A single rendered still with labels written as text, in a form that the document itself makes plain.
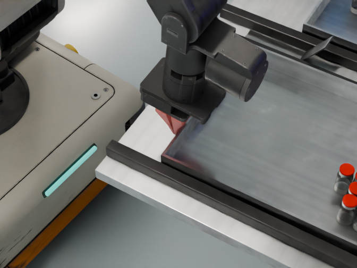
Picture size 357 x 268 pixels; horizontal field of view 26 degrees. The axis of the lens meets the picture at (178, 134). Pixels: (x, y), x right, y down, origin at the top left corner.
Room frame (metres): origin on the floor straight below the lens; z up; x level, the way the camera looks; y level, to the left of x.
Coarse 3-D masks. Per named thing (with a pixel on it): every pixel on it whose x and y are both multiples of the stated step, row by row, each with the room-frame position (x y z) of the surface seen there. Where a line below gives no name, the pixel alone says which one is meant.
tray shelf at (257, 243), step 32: (256, 0) 1.01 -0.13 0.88; (288, 0) 1.01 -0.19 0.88; (320, 64) 0.86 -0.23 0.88; (160, 128) 0.73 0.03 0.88; (160, 160) 0.67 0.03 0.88; (128, 192) 0.62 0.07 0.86; (160, 192) 0.61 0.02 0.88; (192, 224) 0.57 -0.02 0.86; (224, 224) 0.56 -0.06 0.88; (256, 256) 0.52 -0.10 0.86; (288, 256) 0.51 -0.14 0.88
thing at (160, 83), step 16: (160, 64) 0.74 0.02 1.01; (144, 80) 0.71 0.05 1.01; (160, 80) 0.71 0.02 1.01; (176, 80) 0.67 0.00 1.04; (192, 80) 0.67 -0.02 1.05; (160, 96) 0.68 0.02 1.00; (176, 96) 0.67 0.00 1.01; (192, 96) 0.67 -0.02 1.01; (208, 96) 0.69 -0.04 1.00; (224, 96) 0.70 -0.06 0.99; (192, 112) 0.66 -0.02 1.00; (208, 112) 0.66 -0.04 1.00
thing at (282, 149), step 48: (288, 96) 0.79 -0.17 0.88; (336, 96) 0.79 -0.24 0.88; (192, 144) 0.70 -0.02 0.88; (240, 144) 0.70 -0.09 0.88; (288, 144) 0.70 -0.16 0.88; (336, 144) 0.70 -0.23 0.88; (240, 192) 0.59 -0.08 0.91; (288, 192) 0.61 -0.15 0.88; (336, 192) 0.61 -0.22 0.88; (336, 240) 0.52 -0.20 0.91
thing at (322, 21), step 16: (320, 0) 0.97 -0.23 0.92; (336, 0) 1.01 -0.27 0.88; (320, 16) 0.97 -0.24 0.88; (336, 16) 0.97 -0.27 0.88; (352, 16) 0.97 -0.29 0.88; (304, 32) 0.91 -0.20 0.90; (320, 32) 0.90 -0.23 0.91; (336, 32) 0.93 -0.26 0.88; (352, 32) 0.93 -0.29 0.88; (352, 48) 0.87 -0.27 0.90
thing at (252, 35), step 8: (248, 32) 0.93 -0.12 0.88; (256, 32) 0.93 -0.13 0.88; (256, 40) 0.91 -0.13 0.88; (264, 40) 0.91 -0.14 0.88; (272, 40) 0.91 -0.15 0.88; (328, 40) 0.86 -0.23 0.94; (280, 48) 0.89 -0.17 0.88; (288, 48) 0.89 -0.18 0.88; (312, 48) 0.88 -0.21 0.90; (320, 48) 0.85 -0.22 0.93; (296, 56) 0.88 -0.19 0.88; (304, 56) 0.87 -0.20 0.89
